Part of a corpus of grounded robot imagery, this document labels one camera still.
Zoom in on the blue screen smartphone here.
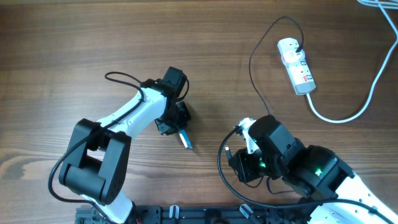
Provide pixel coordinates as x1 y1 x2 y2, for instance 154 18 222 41
178 129 193 149

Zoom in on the black charger cable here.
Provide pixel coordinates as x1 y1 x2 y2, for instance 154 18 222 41
224 16 306 195

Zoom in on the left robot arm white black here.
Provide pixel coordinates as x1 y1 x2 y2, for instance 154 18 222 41
48 67 192 223

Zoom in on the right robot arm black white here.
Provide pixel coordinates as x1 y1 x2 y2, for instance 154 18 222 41
220 115 397 223

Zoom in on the white charger adapter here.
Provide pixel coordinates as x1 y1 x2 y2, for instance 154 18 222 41
281 49 305 67

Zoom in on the white power strip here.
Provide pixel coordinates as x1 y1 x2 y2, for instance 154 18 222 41
277 37 316 95

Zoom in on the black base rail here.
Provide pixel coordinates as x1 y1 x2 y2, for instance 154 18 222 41
74 203 312 224

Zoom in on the white power strip cord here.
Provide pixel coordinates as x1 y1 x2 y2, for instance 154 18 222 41
305 0 398 124

